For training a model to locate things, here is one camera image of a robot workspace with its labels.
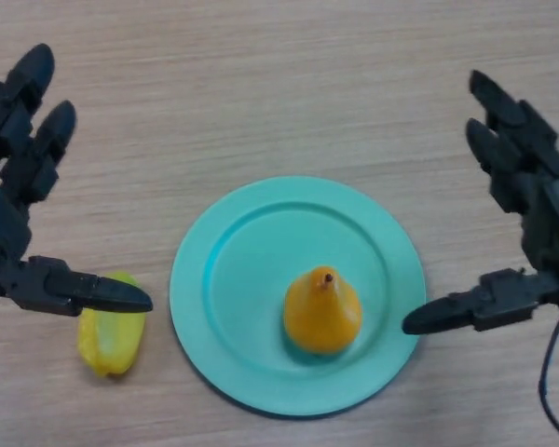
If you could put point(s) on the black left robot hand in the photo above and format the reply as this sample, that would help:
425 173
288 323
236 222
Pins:
4 209

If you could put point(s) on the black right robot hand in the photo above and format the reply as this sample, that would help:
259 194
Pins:
549 209

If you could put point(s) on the yellow pear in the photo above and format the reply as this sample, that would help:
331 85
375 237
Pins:
321 316

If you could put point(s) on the green round plate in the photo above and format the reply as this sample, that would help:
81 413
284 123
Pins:
242 261

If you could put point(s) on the yellow green starfruit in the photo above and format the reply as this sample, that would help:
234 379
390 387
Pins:
112 340

